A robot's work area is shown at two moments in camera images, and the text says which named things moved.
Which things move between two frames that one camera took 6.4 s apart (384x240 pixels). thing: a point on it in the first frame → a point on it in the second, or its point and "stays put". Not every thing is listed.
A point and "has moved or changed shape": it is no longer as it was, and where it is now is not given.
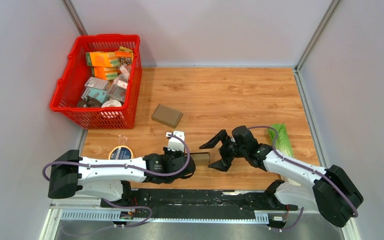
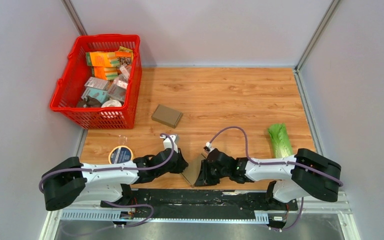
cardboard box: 167,116 stays put
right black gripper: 224,164 → 204,178
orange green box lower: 109,73 stays put
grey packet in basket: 97,83 stays put
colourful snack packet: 125,55 stays put
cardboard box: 201,159 has moved or changed shape
